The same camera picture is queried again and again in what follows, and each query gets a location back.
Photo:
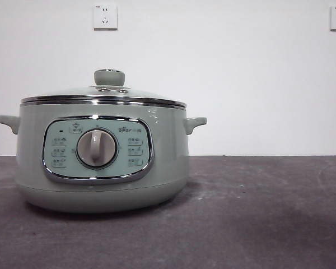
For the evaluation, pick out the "pale green electric cooking pot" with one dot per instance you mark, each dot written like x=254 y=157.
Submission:
x=170 y=157

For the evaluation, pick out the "glass lid with green knob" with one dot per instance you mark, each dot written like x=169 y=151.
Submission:
x=109 y=77

